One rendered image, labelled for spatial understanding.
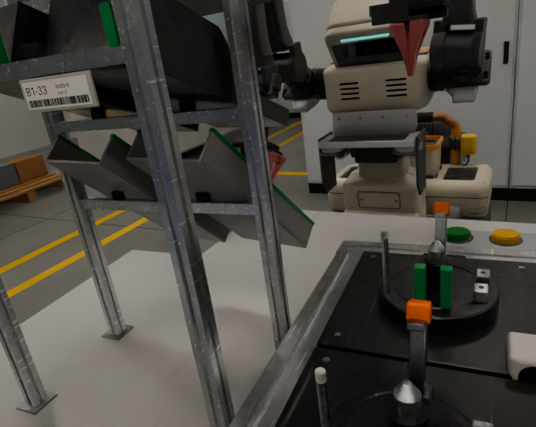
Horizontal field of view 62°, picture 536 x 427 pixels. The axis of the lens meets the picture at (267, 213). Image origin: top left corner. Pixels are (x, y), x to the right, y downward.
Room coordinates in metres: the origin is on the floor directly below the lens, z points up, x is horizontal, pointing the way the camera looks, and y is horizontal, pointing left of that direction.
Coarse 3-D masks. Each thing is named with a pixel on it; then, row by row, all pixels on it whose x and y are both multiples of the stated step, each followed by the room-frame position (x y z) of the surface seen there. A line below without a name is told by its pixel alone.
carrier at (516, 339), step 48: (384, 240) 0.47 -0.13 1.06; (384, 288) 0.47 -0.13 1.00; (432, 288) 0.47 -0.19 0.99; (480, 288) 0.43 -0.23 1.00; (528, 288) 0.47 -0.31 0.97; (336, 336) 0.43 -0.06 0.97; (384, 336) 0.42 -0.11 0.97; (432, 336) 0.41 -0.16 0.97; (480, 336) 0.39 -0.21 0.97; (528, 336) 0.36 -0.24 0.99
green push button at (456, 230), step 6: (450, 228) 0.67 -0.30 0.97; (456, 228) 0.67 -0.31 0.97; (462, 228) 0.66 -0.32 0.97; (450, 234) 0.65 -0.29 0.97; (456, 234) 0.64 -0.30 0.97; (462, 234) 0.64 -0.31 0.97; (468, 234) 0.64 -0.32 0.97; (450, 240) 0.64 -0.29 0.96; (456, 240) 0.64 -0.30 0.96; (462, 240) 0.64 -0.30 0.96
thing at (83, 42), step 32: (64, 0) 0.50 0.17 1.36; (96, 0) 0.47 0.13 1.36; (160, 0) 0.47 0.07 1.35; (64, 32) 0.49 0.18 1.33; (96, 32) 0.45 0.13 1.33; (160, 32) 0.46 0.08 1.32; (192, 32) 0.50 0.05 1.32; (192, 64) 0.49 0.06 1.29; (224, 64) 0.53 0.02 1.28; (128, 96) 0.57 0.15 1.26; (192, 96) 0.53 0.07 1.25; (224, 96) 0.52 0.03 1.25
